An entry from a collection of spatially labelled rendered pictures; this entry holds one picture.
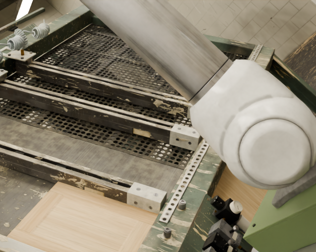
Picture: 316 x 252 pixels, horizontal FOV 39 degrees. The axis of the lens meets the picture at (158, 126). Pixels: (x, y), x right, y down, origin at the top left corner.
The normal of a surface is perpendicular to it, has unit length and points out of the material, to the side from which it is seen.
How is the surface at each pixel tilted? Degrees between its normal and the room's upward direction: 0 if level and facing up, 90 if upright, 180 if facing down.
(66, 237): 57
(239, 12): 90
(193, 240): 90
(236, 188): 90
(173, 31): 88
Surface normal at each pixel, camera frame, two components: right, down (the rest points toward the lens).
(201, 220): 0.55, -0.57
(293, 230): -0.47, 0.58
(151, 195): 0.05, -0.84
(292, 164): -0.15, 0.23
